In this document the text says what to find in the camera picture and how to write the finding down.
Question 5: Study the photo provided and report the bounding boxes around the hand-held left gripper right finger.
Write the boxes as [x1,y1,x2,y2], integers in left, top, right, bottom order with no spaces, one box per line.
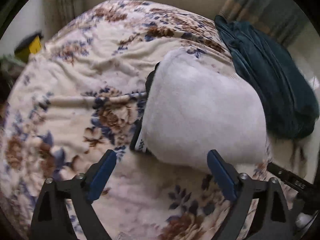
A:
[207,149,297,240]

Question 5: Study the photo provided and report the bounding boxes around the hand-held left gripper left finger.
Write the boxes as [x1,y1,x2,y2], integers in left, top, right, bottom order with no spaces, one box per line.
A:
[30,149,117,240]

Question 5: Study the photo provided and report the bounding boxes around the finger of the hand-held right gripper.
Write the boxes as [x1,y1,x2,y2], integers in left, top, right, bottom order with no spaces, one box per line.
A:
[267,162,317,197]

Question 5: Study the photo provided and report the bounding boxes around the white knit sweater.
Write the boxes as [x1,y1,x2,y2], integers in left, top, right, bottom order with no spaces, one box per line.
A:
[141,49,268,173]

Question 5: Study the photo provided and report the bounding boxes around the folded navy striped clothes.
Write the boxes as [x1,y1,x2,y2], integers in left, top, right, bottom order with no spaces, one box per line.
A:
[129,61,161,156]

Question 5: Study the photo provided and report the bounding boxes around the floral bed blanket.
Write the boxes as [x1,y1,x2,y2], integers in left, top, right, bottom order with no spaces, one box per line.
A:
[0,0,295,240]

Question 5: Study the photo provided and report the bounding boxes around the teal velvet quilt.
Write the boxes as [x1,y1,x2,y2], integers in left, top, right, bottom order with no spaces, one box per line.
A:
[214,15,320,139]

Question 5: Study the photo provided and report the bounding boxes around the dark green bag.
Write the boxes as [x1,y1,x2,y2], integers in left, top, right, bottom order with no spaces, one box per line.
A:
[0,54,25,85]

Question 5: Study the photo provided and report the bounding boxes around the yellow box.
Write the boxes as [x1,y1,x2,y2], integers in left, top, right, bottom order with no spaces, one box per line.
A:
[14,31,44,60]

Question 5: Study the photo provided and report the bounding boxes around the wide teal striped curtain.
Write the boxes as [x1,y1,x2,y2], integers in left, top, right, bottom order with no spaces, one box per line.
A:
[220,0,310,47]

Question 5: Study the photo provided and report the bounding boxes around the narrow teal striped curtain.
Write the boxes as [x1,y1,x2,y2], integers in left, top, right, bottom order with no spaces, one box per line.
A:
[44,0,84,38]

